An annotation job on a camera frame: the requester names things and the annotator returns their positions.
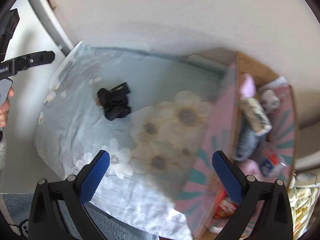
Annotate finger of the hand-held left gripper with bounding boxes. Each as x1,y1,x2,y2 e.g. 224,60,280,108
10,50,56,75

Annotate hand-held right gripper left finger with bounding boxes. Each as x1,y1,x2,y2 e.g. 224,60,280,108
29,150,112,240

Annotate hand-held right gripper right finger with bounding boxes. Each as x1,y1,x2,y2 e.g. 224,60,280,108
211,150,293,240

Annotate clear plastic mask bag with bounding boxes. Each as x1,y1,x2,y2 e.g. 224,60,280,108
259,142,293,179

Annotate pink cardboard box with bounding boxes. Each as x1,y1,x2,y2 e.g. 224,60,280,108
174,49,300,240

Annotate printed tissue pack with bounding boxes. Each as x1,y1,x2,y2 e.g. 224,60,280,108
239,97,273,137

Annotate black cloth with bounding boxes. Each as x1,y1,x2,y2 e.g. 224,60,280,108
96,86,132,122

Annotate white spotted sock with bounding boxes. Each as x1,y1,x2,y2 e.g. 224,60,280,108
259,89,281,115

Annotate pink fluffy cloth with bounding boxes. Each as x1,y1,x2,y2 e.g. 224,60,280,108
239,73,257,100

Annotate person's left forearm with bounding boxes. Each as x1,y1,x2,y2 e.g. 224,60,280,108
0,129,7,179

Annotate person's left hand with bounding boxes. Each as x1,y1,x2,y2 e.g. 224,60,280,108
0,89,15,128

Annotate orange snack packet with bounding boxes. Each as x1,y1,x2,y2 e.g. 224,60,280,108
213,185,239,219

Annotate pink fluffy item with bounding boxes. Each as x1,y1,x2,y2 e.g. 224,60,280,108
240,159,264,180

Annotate blue-grey fluffy cloth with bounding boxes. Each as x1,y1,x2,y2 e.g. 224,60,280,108
234,120,262,162

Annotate floral tablecloth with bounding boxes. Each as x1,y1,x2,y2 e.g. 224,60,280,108
33,41,225,240

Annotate yellow floral fabric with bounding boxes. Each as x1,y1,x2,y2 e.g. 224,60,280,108
287,175,318,239

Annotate small black box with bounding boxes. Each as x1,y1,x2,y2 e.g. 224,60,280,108
110,81,132,97

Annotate white plastic packet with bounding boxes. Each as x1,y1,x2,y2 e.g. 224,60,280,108
259,76,288,92

